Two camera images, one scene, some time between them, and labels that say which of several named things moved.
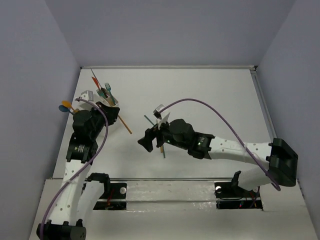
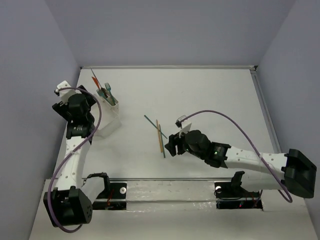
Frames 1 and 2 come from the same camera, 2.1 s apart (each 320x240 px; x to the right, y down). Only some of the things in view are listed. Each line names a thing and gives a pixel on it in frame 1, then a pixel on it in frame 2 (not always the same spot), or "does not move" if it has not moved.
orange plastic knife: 96,82 does not move
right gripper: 150,133 to 173,140
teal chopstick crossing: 149,120 does not move
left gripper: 109,111 to 60,108
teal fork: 109,89 does not move
